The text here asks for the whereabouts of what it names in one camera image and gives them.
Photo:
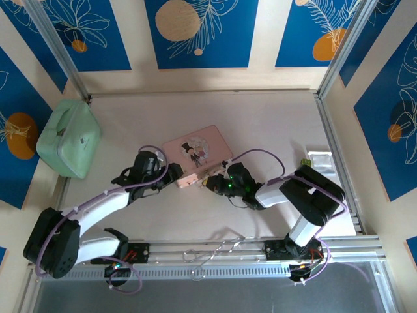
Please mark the pink box with wedding couple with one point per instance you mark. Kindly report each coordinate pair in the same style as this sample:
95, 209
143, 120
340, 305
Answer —
198, 146

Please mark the small green packet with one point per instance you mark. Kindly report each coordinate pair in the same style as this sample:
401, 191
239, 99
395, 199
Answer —
305, 162

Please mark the mint green zipper bag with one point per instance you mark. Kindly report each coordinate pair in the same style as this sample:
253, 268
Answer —
70, 140

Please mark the clear plastic container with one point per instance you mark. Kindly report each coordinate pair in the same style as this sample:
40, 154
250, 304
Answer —
321, 161

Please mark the grey metal panel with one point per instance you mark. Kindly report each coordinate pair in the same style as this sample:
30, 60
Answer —
211, 296

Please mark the aluminium frame front rail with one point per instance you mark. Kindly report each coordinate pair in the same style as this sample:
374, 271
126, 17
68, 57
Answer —
202, 248

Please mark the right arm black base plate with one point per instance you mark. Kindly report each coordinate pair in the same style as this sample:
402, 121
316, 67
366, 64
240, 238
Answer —
275, 250

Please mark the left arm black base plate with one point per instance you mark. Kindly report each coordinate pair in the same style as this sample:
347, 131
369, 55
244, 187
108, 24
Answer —
141, 252

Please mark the blue floral wall poster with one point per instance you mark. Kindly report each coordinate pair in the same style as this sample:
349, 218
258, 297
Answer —
97, 36
312, 32
208, 32

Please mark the aluminium frame post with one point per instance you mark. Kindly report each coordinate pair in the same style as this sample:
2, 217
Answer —
343, 49
58, 49

